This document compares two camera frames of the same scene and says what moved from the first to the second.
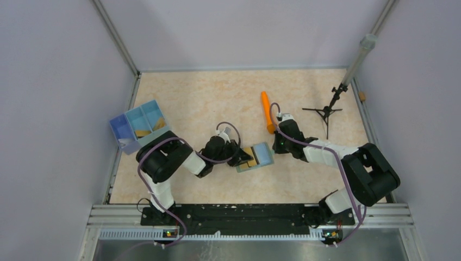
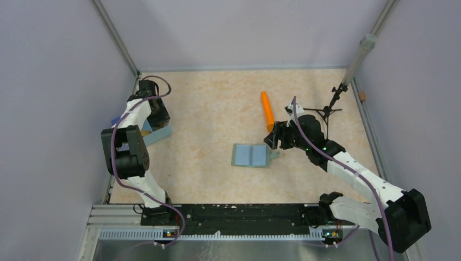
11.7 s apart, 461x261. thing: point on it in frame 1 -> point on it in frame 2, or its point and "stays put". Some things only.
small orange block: x=362 y=95 stays put
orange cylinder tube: x=271 y=127 stays put
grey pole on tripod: x=367 y=43 stays put
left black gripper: x=240 y=156 -> x=164 y=115
